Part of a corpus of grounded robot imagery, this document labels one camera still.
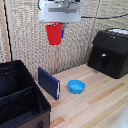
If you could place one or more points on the black fabric storage case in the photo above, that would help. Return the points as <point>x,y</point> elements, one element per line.
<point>20,96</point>

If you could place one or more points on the blue plastic bowl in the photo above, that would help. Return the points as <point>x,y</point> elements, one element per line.
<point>76,86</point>

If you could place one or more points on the wooden vertical post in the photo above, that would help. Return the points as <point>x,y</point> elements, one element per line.
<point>57,60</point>

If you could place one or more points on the dark blue hardcover book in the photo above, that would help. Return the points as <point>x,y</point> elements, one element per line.
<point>48,83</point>

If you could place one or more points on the black box-shaped appliance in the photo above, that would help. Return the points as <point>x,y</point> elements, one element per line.
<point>110,53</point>

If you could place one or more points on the red plastic cup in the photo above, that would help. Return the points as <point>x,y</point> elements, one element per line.
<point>54,34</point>

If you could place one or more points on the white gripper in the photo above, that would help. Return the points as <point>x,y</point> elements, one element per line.
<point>60,12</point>

